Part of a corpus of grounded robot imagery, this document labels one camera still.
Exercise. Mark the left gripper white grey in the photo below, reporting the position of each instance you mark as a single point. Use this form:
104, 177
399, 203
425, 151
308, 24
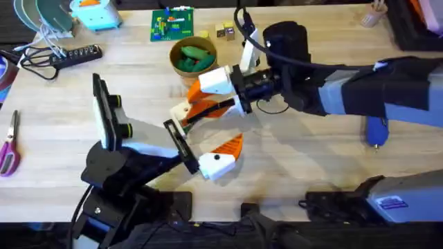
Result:
149, 138

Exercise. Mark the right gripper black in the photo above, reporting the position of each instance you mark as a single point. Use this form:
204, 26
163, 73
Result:
287, 41

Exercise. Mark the orange ribbed wedge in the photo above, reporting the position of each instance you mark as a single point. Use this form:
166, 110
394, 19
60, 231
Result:
204, 106

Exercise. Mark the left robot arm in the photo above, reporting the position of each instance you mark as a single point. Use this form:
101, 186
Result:
104, 211

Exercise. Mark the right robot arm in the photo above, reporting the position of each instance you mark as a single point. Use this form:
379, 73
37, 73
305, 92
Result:
408, 204

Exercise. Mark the green vegetable toy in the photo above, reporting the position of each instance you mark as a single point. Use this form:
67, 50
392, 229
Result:
187, 130

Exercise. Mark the right wrist upright plate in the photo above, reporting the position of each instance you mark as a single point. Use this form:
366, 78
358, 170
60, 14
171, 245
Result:
248, 55

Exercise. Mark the brown tub with green vegetables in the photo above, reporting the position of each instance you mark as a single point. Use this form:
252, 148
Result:
194, 57

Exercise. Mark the small wooden cube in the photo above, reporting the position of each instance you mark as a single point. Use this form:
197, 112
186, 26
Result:
220, 31
230, 32

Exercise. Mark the small yellow block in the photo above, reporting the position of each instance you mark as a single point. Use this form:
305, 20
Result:
203, 34

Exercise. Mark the left wrist upright black plate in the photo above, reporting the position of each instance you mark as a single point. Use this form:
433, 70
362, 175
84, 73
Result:
99, 87

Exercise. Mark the black power strip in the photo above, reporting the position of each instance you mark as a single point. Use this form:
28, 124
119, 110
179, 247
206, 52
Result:
76, 55

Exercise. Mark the light blue box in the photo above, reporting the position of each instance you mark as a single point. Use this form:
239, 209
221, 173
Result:
97, 15

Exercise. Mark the pale cup with sticks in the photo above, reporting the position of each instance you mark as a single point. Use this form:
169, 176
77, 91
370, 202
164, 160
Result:
373, 15

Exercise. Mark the purple scissors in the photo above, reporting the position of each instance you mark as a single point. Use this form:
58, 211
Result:
9, 155

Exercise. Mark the stack of teal discs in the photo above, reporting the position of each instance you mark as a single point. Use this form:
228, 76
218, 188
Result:
52, 14

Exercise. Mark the black case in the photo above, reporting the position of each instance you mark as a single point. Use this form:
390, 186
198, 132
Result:
415, 31

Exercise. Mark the roll of tape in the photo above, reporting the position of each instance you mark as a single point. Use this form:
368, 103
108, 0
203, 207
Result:
7, 77

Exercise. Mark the black rail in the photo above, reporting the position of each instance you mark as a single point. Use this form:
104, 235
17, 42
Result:
221, 238

